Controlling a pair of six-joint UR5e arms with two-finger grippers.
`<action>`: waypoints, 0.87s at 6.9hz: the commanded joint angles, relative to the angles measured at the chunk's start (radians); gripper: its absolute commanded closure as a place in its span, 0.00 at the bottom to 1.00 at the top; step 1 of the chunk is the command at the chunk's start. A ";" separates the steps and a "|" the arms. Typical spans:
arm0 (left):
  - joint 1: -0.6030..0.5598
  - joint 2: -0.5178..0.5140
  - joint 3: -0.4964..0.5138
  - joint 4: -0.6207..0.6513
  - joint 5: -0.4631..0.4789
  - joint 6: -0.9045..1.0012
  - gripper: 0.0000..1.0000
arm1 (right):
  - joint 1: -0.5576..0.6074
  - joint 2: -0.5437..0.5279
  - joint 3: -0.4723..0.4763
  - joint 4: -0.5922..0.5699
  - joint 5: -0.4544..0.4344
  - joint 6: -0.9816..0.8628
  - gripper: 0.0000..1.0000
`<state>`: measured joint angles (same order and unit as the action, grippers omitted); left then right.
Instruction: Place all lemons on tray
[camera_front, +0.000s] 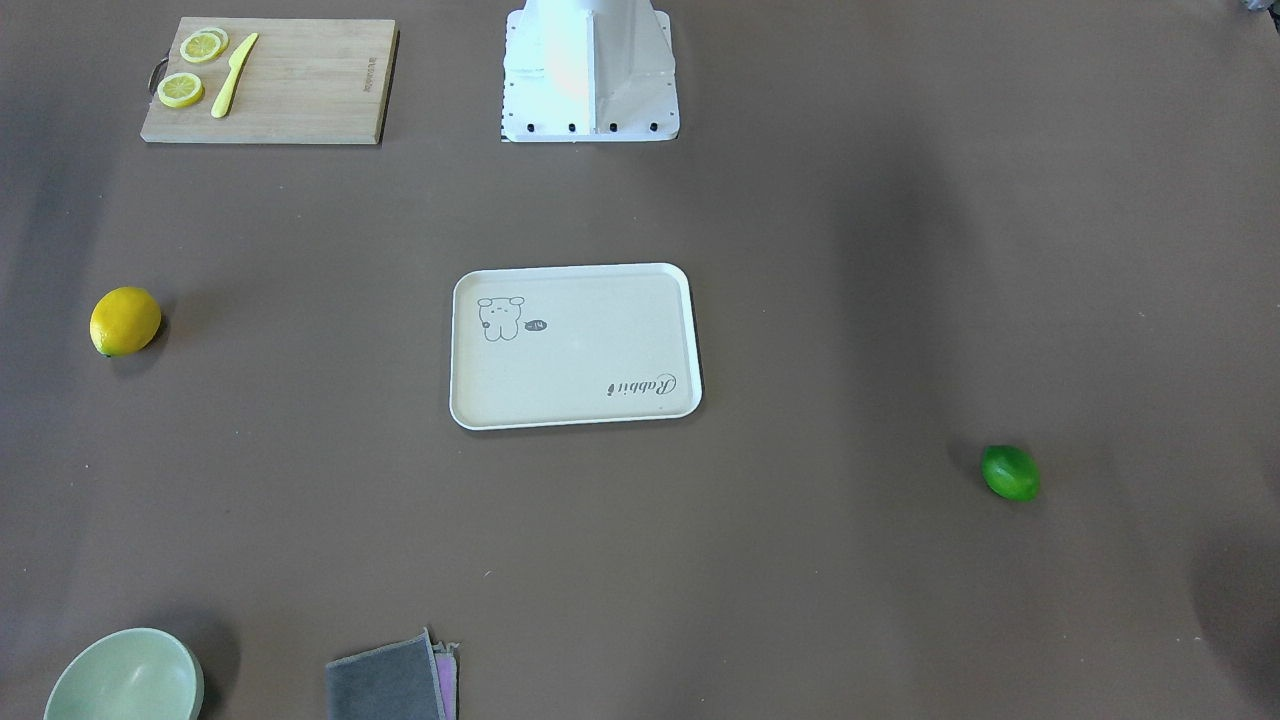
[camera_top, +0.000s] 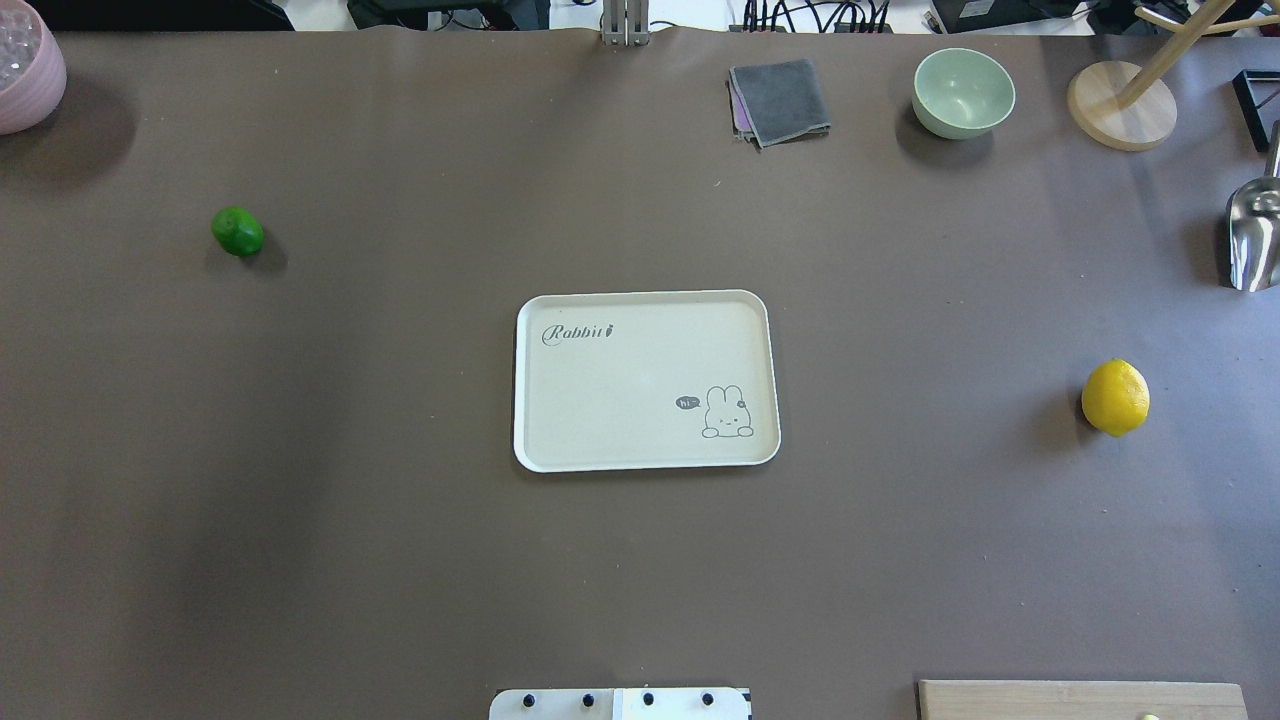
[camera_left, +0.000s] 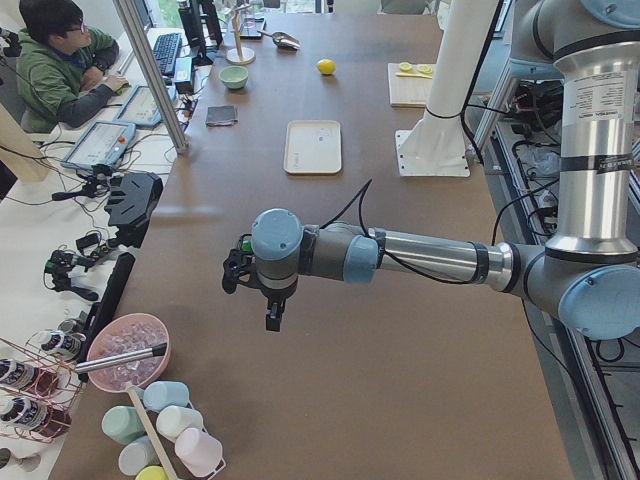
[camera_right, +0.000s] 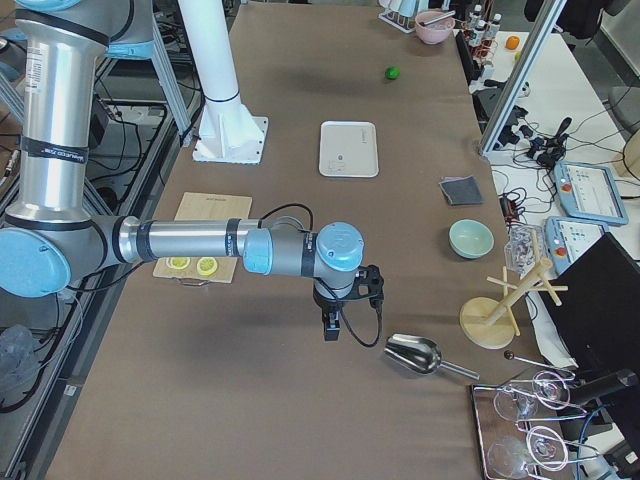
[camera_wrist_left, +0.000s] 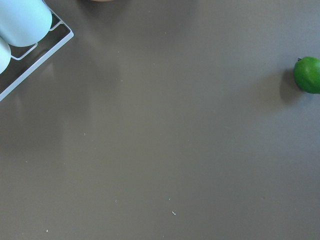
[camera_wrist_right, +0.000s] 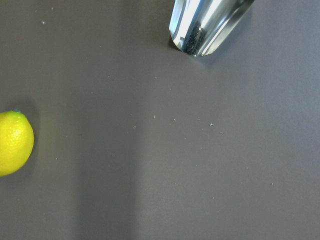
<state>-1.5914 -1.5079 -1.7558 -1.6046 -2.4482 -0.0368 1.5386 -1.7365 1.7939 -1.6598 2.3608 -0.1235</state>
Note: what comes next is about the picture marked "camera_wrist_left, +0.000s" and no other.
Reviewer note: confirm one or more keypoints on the light blue plastic cup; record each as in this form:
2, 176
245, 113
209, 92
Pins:
24, 22

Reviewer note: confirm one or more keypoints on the white plastic cup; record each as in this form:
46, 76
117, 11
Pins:
5, 55

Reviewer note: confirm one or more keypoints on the green lime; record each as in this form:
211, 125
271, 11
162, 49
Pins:
306, 74

